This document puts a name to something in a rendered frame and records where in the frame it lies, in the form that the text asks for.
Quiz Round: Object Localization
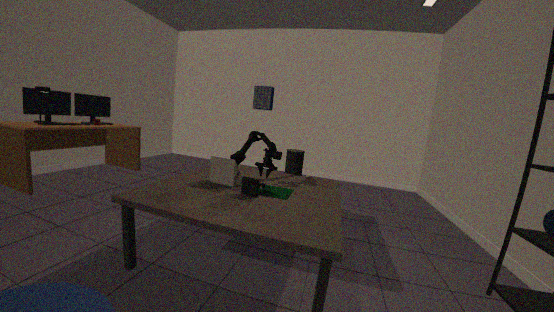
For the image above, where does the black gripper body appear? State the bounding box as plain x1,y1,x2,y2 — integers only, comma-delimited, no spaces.
255,157,278,171

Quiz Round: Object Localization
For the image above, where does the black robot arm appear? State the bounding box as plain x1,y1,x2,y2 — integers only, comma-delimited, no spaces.
230,131,282,166

